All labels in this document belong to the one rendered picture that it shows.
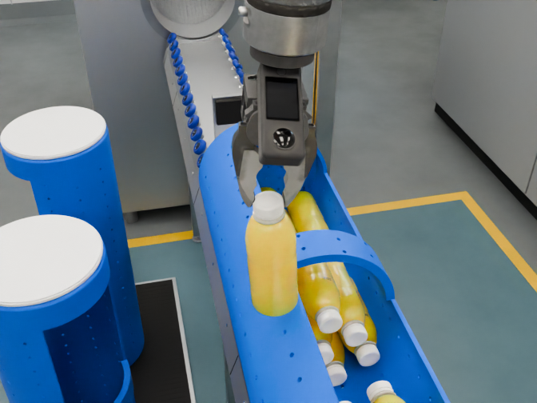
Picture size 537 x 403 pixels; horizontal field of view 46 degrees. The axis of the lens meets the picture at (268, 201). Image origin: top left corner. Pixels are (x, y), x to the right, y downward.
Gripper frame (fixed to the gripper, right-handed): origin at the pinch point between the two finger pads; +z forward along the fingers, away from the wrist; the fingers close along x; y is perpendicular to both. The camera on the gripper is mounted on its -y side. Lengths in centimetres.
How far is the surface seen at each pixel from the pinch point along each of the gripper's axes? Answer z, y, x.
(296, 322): 20.5, -1.8, -5.8
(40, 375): 64, 24, 39
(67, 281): 43, 30, 33
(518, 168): 114, 178, -155
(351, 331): 30.5, 4.9, -17.1
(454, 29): 78, 262, -142
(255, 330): 26.0, 1.7, -0.5
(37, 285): 43, 29, 38
